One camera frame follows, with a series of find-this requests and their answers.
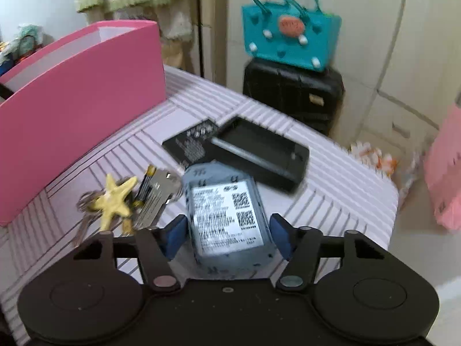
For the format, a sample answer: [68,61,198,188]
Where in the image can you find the silver key bunch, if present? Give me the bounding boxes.
[74,169,183,247]

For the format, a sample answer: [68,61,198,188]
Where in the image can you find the pink cardboard box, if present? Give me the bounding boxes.
[0,20,167,227]

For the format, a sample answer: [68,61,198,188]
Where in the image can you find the black charger box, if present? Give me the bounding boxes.
[211,115,310,193]

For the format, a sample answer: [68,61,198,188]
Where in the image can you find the beige wardrobe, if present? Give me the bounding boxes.
[200,0,461,174]

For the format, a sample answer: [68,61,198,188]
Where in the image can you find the orange white snack packets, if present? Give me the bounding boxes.
[349,140,398,179]

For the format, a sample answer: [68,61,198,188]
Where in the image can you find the pale green plush item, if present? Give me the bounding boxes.
[14,23,46,49]

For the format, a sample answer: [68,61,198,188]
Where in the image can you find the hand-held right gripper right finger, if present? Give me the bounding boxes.
[269,213,388,294]

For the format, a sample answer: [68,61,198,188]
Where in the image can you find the yellow starfish keychain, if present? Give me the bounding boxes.
[88,174,138,230]

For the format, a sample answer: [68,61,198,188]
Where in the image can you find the teal tote bag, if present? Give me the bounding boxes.
[241,0,342,72]

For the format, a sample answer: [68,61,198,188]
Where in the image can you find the grey-blue labelled device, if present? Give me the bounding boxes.
[181,162,278,280]

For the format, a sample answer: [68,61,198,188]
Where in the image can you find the black suitcase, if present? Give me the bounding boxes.
[242,58,345,137]

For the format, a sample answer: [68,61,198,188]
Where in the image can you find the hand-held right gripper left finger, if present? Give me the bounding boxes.
[72,214,188,294]

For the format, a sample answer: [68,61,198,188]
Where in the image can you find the pink shopping bag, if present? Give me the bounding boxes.
[423,103,461,232]

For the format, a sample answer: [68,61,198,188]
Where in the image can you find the flat black battery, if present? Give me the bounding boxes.
[162,117,220,168]

